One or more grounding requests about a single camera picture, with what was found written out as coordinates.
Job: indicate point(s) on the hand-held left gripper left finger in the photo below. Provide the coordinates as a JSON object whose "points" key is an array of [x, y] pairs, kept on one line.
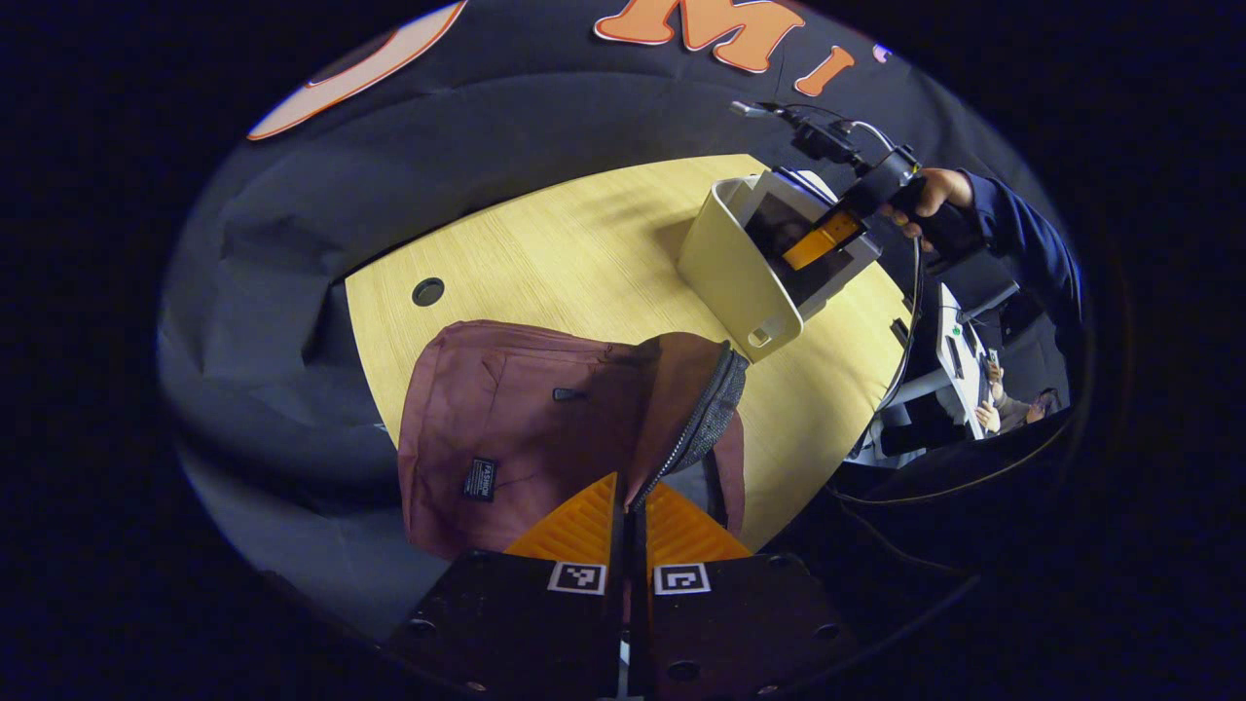
{"points": [[526, 623]]}

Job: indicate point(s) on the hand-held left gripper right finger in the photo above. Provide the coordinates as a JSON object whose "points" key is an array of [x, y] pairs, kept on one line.
{"points": [[740, 623]]}

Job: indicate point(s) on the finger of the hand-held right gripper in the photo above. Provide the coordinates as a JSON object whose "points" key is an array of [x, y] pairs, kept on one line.
{"points": [[823, 239]]}

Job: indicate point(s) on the grey portrait cover book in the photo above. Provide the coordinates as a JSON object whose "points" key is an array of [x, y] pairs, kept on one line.
{"points": [[774, 229]]}

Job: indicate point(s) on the cream plastic bookshelf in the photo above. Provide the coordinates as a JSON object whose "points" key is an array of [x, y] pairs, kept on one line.
{"points": [[730, 263]]}

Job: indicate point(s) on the maroon schoolbag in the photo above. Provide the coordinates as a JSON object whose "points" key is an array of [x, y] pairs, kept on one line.
{"points": [[506, 419]]}

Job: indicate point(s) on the white desk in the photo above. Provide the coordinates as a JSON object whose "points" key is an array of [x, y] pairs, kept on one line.
{"points": [[959, 360]]}

